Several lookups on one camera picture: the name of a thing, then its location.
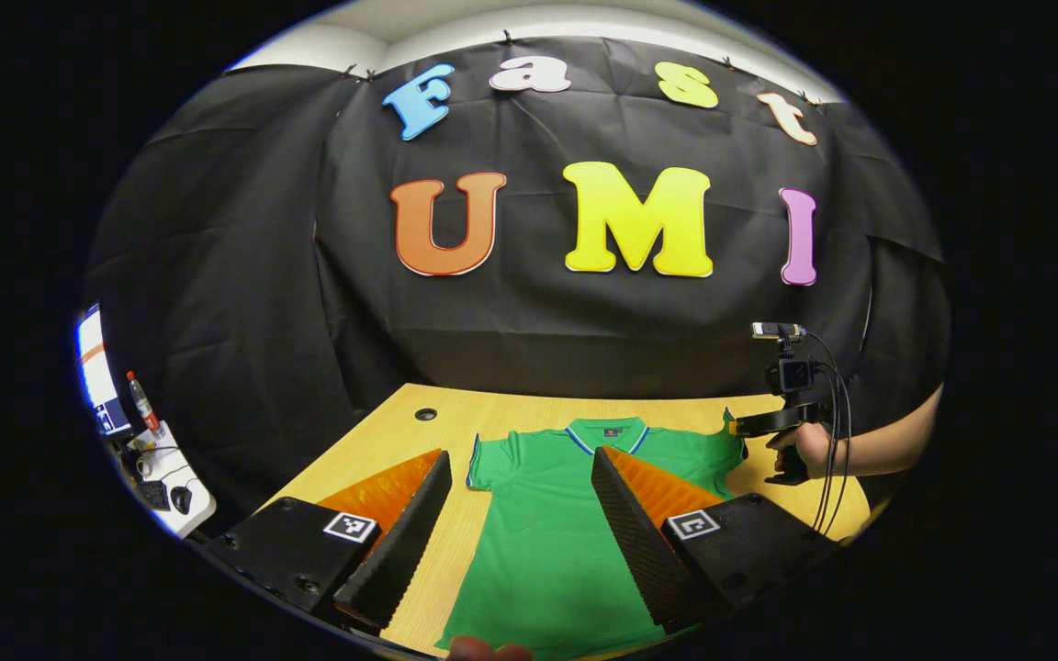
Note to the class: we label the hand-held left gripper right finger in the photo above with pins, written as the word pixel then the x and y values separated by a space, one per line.
pixel 639 551

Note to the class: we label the white side desk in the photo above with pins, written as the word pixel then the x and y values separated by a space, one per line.
pixel 194 514

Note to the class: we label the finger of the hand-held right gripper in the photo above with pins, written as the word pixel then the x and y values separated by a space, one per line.
pixel 768 423

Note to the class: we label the green T-shirt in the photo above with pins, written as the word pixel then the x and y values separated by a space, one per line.
pixel 547 551

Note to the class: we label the black keyboard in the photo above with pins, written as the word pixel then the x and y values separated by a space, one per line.
pixel 154 496

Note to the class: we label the black computer mouse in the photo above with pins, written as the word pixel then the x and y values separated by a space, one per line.
pixel 181 499

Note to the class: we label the black backdrop cloth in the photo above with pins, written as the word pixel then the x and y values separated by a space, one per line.
pixel 529 321

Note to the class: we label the computer monitor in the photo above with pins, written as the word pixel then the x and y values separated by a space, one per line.
pixel 99 376

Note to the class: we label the red capped drink bottle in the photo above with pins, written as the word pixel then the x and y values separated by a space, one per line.
pixel 145 408

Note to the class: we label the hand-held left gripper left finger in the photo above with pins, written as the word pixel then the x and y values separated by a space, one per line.
pixel 405 546

